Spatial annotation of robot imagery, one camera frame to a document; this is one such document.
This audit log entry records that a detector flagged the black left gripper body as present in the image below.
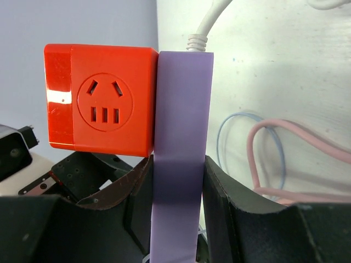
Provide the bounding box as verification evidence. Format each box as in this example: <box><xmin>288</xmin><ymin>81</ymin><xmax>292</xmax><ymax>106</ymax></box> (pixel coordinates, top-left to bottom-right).
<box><xmin>18</xmin><ymin>152</ymin><xmax>133</xmax><ymax>203</ymax></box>

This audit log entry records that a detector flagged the light blue usb cable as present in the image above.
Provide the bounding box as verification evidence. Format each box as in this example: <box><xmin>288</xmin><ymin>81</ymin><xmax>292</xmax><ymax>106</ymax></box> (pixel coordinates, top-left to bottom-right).
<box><xmin>216</xmin><ymin>111</ymin><xmax>287</xmax><ymax>192</ymax></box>

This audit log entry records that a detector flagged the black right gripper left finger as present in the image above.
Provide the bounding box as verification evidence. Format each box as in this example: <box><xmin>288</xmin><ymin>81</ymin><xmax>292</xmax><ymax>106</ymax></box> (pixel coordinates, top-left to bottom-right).
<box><xmin>1</xmin><ymin>157</ymin><xmax>154</xmax><ymax>262</ymax></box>

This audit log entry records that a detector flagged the white power cord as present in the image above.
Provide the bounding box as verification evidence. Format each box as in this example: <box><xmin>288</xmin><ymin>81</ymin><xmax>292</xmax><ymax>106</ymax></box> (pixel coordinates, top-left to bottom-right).
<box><xmin>186</xmin><ymin>0</ymin><xmax>351</xmax><ymax>53</ymax></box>

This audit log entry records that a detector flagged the red cube socket adapter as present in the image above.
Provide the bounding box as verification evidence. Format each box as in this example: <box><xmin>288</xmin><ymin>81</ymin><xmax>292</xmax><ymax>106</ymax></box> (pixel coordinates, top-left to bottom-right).
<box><xmin>44</xmin><ymin>44</ymin><xmax>158</xmax><ymax>157</ymax></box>

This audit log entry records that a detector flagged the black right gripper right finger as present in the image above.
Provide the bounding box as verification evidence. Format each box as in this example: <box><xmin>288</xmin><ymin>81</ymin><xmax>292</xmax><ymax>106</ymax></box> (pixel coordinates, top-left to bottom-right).
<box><xmin>203</xmin><ymin>157</ymin><xmax>350</xmax><ymax>262</ymax></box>

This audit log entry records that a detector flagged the purple power strip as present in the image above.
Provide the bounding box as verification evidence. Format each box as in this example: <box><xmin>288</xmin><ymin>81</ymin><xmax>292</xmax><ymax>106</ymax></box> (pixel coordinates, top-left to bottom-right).
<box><xmin>150</xmin><ymin>51</ymin><xmax>214</xmax><ymax>262</ymax></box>

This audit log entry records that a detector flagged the thick pink power cord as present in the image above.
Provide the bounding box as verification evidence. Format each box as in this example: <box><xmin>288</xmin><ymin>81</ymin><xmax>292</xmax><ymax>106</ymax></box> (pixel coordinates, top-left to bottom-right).
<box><xmin>246</xmin><ymin>118</ymin><xmax>351</xmax><ymax>206</ymax></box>

